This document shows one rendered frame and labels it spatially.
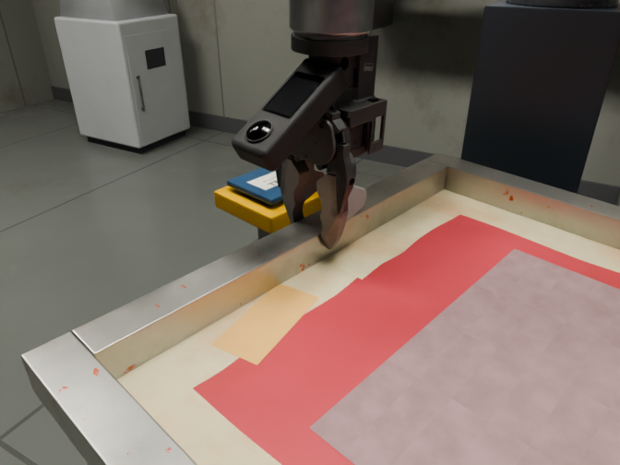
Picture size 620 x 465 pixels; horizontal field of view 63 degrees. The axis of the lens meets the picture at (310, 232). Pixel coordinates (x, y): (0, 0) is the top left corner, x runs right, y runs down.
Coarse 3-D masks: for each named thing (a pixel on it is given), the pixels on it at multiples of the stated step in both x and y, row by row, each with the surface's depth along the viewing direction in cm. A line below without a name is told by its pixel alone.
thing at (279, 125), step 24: (312, 72) 46; (336, 72) 45; (288, 96) 45; (312, 96) 44; (336, 96) 46; (264, 120) 44; (288, 120) 43; (312, 120) 44; (240, 144) 43; (264, 144) 42; (288, 144) 43; (264, 168) 43
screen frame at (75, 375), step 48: (384, 192) 62; (432, 192) 69; (480, 192) 67; (528, 192) 63; (288, 240) 52; (192, 288) 44; (240, 288) 47; (96, 336) 39; (144, 336) 40; (48, 384) 35; (96, 384) 35; (96, 432) 31; (144, 432) 31
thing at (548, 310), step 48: (432, 240) 59; (480, 240) 59; (528, 240) 59; (384, 288) 51; (432, 288) 51; (480, 288) 51; (528, 288) 51; (576, 288) 51; (480, 336) 45; (528, 336) 45; (576, 336) 45; (576, 384) 40
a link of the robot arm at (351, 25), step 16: (304, 0) 42; (320, 0) 41; (336, 0) 41; (352, 0) 41; (368, 0) 43; (304, 16) 42; (320, 16) 42; (336, 16) 42; (352, 16) 42; (368, 16) 43; (304, 32) 43; (320, 32) 43; (336, 32) 42; (352, 32) 43; (368, 32) 45
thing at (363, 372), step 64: (320, 320) 46; (384, 320) 46; (256, 384) 40; (320, 384) 40; (384, 384) 40; (448, 384) 40; (512, 384) 40; (320, 448) 35; (384, 448) 35; (448, 448) 35; (512, 448) 35; (576, 448) 35
